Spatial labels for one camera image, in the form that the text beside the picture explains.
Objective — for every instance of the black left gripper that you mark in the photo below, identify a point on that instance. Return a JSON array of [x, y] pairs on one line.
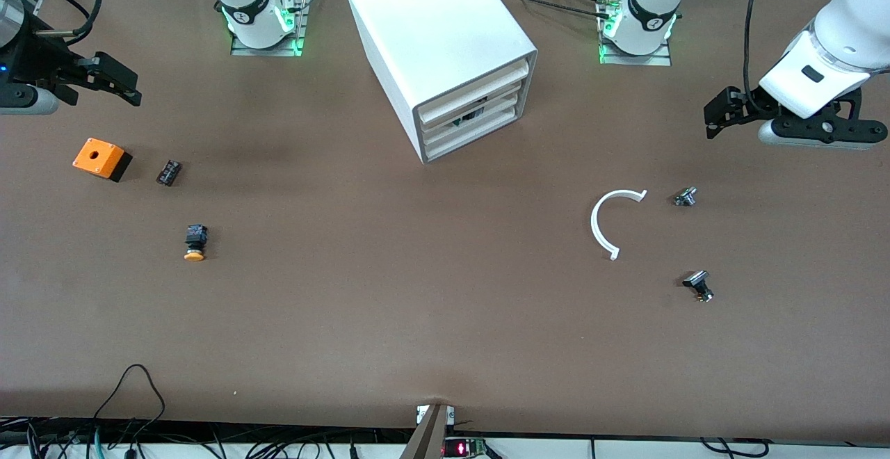
[[738, 105]]

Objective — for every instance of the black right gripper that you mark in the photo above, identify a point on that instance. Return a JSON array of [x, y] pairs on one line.
[[36, 62]]

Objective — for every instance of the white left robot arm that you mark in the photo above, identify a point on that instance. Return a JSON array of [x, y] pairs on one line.
[[848, 35]]

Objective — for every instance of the small black contact block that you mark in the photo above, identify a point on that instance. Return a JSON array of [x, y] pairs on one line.
[[169, 172]]

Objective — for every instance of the white curved plastic arc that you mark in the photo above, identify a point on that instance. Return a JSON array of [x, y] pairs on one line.
[[595, 226]]

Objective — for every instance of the device with red display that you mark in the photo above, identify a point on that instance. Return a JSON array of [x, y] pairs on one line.
[[464, 448]]

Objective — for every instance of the orange button enclosure box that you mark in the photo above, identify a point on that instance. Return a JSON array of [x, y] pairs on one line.
[[97, 156]]

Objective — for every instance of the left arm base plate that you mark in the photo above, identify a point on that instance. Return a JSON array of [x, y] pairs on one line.
[[664, 55]]

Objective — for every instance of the small silver switch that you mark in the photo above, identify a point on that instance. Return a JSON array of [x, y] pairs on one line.
[[685, 197]]

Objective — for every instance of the black-headed selector switch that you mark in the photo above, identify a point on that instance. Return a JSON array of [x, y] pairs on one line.
[[697, 284]]

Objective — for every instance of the orange push button switch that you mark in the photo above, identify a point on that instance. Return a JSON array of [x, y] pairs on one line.
[[196, 240]]

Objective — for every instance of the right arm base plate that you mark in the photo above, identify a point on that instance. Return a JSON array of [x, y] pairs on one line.
[[295, 35]]

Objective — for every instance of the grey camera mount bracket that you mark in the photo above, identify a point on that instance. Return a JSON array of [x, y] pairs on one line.
[[430, 438]]

